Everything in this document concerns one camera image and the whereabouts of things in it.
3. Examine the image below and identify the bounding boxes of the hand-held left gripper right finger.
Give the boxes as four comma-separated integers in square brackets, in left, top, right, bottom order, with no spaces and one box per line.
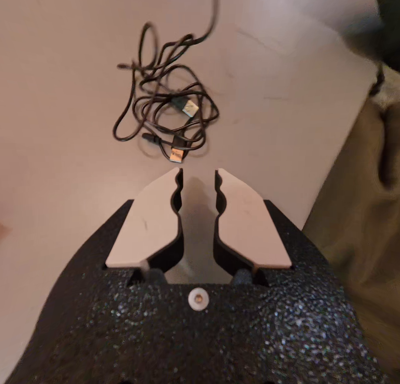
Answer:
[213,168,293,275]

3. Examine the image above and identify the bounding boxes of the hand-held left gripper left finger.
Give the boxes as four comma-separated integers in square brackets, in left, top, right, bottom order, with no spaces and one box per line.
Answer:
[105,167,185,273]

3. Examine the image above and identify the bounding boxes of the black usb-c cable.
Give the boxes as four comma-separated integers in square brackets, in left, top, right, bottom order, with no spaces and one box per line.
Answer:
[112,0,220,147]

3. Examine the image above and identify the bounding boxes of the person's olive trousers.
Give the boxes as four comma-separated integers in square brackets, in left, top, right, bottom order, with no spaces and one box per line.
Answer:
[301,62,400,384]

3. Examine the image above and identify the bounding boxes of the black usb cable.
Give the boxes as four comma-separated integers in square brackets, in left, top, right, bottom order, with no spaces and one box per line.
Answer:
[112,78,220,164]

